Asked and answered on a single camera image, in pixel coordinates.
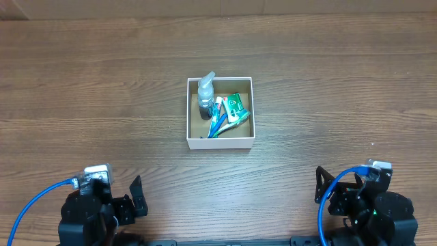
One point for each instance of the red teal toothpaste tube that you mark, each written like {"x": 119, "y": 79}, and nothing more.
{"x": 216, "y": 115}

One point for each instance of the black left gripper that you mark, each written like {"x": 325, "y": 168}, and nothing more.
{"x": 127, "y": 206}

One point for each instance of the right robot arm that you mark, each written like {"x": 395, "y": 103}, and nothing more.
{"x": 383, "y": 217}

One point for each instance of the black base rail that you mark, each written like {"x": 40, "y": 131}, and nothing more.
{"x": 239, "y": 242}

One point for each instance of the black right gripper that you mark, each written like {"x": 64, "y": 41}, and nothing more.
{"x": 336, "y": 202}

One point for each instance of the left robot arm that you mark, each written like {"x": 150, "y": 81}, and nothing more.
{"x": 92, "y": 216}

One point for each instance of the green toothbrush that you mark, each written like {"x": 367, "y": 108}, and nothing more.
{"x": 242, "y": 117}

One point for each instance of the white cardboard box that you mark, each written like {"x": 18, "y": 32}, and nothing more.
{"x": 240, "y": 137}

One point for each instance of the blue disposable razor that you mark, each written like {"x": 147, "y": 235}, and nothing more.
{"x": 218, "y": 124}

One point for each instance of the clear foam pump bottle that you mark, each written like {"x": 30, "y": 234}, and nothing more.
{"x": 205, "y": 95}

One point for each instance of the green soap box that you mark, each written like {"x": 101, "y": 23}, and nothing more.
{"x": 233, "y": 106}

